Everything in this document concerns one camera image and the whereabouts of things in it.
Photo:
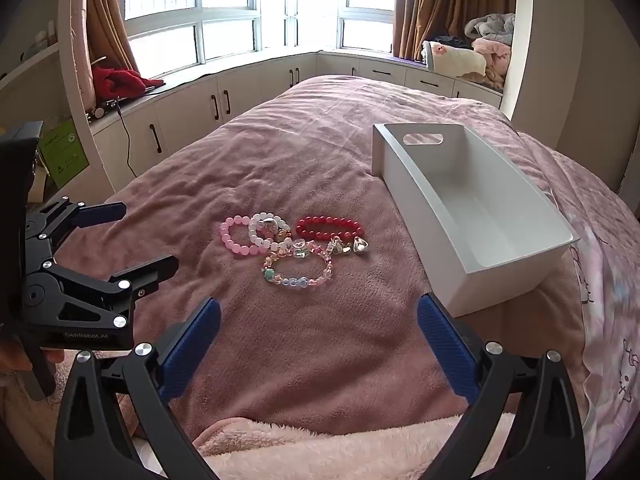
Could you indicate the grey plush cloth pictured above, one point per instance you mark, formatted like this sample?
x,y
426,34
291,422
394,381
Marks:
x,y
492,25

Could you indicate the white window seat cabinets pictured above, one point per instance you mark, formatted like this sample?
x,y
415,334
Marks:
x,y
240,95

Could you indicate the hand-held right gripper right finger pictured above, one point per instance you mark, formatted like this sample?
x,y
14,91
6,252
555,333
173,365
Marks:
x,y
445,345

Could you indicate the red cloth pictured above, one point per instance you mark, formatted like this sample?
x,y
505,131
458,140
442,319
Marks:
x,y
120,82

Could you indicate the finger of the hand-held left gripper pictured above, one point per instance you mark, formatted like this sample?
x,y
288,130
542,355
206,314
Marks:
x,y
100,212
75,295

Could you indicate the person's left hand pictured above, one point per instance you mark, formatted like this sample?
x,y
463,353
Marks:
x,y
10,357

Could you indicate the dark cloth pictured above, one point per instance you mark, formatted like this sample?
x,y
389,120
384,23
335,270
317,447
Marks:
x,y
450,41

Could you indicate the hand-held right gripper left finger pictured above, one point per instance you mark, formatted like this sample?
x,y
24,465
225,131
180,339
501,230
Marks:
x,y
192,345

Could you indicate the white flower print pillow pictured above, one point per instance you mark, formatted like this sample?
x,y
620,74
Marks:
x,y
457,62

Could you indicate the power strip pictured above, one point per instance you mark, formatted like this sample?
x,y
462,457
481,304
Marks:
x,y
102,109

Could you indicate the white plastic storage bin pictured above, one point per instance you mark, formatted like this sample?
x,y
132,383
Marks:
x,y
480,220

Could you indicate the cartoon printed pink sheet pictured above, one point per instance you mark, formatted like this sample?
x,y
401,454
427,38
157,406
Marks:
x,y
610,310

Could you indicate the green cardboard box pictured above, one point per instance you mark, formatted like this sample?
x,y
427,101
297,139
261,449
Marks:
x,y
65,152

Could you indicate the pink plush cloth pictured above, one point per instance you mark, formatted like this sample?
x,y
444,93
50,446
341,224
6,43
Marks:
x,y
492,60

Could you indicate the bay window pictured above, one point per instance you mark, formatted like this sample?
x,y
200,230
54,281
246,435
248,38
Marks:
x,y
225,10

